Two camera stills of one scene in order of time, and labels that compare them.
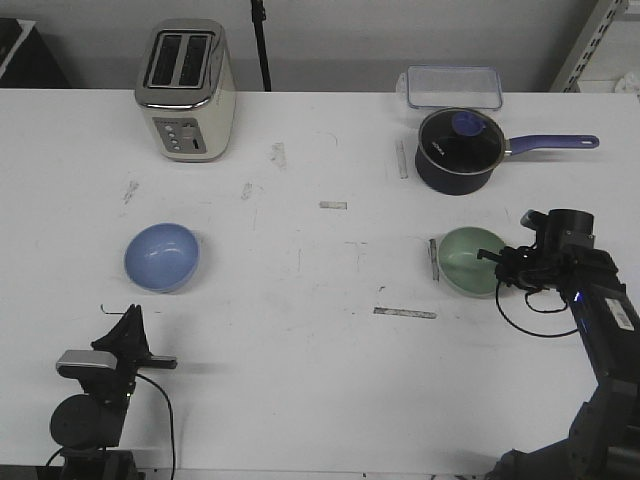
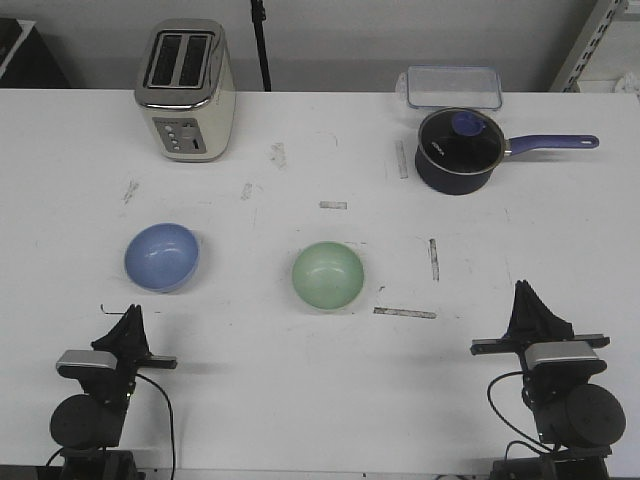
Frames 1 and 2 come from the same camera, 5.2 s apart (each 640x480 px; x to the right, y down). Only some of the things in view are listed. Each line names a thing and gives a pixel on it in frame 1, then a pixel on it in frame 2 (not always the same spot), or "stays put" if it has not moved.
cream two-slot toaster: (186, 89) stays put
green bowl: (459, 266) -> (328, 275)
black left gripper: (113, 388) stays put
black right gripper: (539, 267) -> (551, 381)
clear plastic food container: (452, 86) stays put
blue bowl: (161, 258) stays put
